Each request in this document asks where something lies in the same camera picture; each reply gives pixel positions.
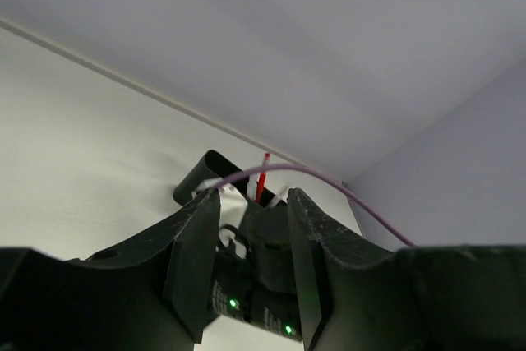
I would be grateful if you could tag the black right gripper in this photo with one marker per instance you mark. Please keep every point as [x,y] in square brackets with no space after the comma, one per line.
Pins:
[253,279]

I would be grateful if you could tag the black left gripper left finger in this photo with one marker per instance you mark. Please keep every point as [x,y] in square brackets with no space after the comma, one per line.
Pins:
[152,288]

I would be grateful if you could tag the red ballpoint pen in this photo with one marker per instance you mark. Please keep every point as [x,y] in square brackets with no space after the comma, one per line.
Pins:
[260,187]

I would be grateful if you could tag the black stationery container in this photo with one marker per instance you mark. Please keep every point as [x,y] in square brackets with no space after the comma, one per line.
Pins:
[214,165]

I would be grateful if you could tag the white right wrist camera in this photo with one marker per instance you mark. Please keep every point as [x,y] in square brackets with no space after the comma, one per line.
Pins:
[233,207]

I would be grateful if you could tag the orange highlighter pen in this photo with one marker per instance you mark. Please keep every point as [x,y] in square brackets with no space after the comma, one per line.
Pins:
[252,189]

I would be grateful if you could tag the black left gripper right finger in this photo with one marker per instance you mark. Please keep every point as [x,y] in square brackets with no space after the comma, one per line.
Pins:
[347,287]

